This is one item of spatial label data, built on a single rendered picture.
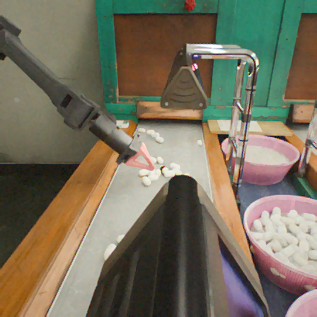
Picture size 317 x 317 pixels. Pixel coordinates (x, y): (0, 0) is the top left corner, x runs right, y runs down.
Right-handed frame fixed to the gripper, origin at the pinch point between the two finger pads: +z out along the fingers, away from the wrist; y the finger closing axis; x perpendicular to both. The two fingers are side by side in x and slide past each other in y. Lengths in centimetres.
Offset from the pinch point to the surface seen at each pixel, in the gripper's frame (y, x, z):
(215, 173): 7.3, -8.7, 17.2
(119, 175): 7.6, 12.9, -3.8
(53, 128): 131, 91, -47
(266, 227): -13.8, -13.4, 26.6
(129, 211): -10.9, 8.5, 1.5
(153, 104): 53, 0, -7
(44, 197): 97, 122, -17
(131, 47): 58, -11, -29
